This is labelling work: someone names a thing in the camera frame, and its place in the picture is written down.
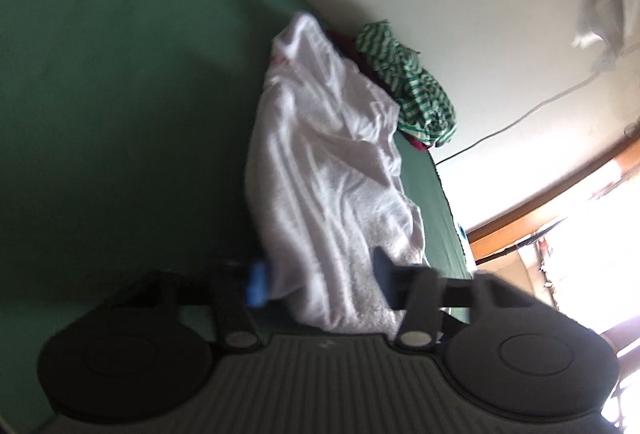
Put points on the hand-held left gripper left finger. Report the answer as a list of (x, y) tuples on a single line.
[(257, 286)]

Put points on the green blanket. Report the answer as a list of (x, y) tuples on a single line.
[(125, 88)]

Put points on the white towel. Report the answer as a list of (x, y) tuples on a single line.
[(325, 174)]

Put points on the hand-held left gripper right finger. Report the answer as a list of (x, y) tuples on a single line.
[(384, 279)]

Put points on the green white striped garment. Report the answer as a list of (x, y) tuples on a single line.
[(415, 88)]

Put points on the dark red garment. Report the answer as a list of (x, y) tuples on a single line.
[(345, 46)]

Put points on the wooden door frame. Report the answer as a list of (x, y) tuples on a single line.
[(550, 196)]

